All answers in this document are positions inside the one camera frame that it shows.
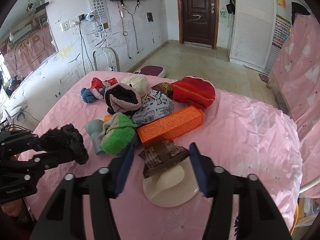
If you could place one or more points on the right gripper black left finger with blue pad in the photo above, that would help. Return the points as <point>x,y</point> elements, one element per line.
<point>85,199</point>

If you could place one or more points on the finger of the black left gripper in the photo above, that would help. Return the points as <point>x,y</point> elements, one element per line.
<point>49,160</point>
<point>14,142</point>

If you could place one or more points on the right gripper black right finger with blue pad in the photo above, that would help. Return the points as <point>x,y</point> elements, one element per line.
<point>240,201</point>

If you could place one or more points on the black knitted sock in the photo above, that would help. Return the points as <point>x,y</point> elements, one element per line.
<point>65,139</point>

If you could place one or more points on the brown snack wrapper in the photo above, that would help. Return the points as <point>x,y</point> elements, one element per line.
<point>162,156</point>

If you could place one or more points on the cream sock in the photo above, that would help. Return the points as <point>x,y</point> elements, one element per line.
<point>138,82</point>

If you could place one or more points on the red striped fuzzy sock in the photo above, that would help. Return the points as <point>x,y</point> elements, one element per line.
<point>194,91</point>

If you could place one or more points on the person's left hand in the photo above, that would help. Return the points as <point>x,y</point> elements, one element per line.
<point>13,209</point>

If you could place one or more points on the orange round stool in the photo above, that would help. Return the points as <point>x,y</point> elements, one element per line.
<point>295,218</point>

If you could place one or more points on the orange thread spool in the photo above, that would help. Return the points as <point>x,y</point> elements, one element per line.
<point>107,117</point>

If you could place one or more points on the blue knitted sock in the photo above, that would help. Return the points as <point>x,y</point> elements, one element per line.
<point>87,96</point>

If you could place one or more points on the green and grey sock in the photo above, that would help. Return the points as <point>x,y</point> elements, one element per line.
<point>117,134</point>

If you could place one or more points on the pink bed sheet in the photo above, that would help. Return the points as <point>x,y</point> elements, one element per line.
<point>241,134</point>

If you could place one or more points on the cream round silicone pad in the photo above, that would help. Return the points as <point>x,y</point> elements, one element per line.
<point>173,187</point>

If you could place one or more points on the red white snack bag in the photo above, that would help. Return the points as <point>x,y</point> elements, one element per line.
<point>98,87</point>

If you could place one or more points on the pink black fuzzy sock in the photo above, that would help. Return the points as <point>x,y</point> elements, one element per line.
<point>121,98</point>

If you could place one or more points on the white patterned snack bag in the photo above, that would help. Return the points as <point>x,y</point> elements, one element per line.
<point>155,105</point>

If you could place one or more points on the orange rectangular box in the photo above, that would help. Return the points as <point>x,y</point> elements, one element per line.
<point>171,126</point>

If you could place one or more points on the brown gold snack packet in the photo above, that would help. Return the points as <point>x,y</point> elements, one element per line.
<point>165,88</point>

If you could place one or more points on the purple white vibration platform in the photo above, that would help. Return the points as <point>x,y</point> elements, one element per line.
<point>151,70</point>

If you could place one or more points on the pink tree pattern curtain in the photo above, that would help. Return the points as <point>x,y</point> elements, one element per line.
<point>296,72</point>

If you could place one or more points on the eye chart poster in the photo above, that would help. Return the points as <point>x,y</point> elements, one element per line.
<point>99,13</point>

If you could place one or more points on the white louvered wardrobe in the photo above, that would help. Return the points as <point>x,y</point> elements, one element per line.
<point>252,30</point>

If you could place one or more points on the dark brown door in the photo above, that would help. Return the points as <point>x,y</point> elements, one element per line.
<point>198,22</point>

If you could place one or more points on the wall mirror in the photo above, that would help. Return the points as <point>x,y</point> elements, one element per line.
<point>26,42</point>

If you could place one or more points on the white metal chair frame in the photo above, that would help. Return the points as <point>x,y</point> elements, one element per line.
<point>105,59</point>

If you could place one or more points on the colourful wall chart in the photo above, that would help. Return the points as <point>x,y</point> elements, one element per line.
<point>283,23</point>

